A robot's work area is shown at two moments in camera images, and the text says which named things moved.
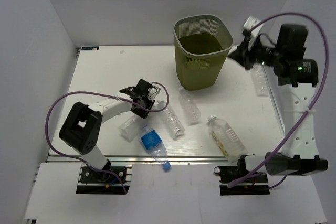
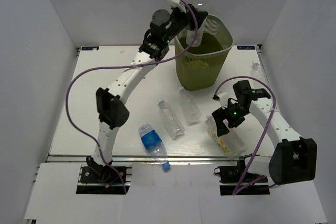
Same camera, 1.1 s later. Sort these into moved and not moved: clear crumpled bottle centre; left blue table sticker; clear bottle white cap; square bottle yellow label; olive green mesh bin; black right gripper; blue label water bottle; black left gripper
Moved: black left gripper; clear bottle white cap; black right gripper
Not moved: clear crumpled bottle centre; left blue table sticker; square bottle yellow label; blue label water bottle; olive green mesh bin
